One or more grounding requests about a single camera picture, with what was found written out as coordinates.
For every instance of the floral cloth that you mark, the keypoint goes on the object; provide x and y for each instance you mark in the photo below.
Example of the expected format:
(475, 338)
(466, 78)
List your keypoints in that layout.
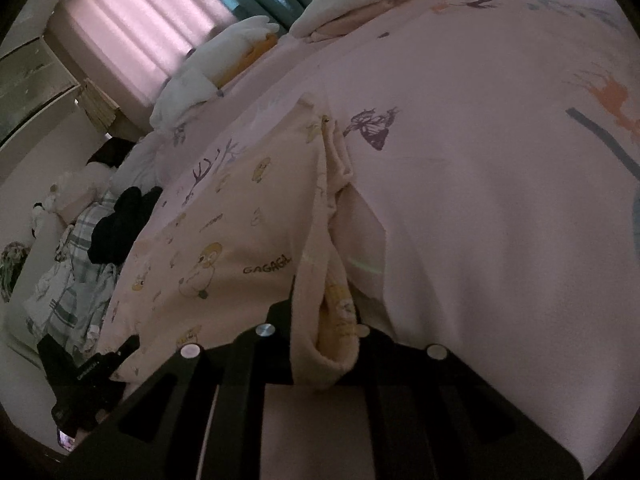
(11, 270)

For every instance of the cream printed baby garment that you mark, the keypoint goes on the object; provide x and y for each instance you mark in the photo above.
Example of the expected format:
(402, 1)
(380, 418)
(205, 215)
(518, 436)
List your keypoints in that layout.
(225, 240)

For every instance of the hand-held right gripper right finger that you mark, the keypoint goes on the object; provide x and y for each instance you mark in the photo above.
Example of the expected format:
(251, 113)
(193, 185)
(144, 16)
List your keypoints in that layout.
(371, 362)

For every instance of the white wardrobe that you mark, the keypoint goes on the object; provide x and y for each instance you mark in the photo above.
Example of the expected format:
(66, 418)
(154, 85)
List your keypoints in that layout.
(30, 95)

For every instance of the white duck plush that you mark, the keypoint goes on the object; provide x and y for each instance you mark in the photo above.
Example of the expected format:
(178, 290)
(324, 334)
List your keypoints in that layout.
(200, 75)

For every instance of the white plush toy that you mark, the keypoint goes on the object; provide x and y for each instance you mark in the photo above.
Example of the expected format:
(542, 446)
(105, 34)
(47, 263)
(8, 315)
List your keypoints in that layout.
(75, 185)

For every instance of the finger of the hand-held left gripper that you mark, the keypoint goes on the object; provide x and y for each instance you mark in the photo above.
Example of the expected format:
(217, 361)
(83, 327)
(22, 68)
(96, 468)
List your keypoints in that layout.
(129, 349)

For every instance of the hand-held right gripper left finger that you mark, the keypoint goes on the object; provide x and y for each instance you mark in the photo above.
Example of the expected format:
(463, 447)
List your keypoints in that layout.
(277, 355)

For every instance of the black garment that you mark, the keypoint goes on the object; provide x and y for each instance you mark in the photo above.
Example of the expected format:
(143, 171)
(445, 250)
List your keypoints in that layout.
(125, 225)

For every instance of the pink printed blanket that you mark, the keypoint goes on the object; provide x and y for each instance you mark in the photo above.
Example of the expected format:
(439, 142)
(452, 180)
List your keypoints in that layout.
(500, 210)

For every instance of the pink curtain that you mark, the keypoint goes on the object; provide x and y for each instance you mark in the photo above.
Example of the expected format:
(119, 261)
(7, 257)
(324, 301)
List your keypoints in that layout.
(140, 15)

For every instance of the plaid pillow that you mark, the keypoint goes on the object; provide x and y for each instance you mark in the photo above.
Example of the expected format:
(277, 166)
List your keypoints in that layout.
(75, 280)

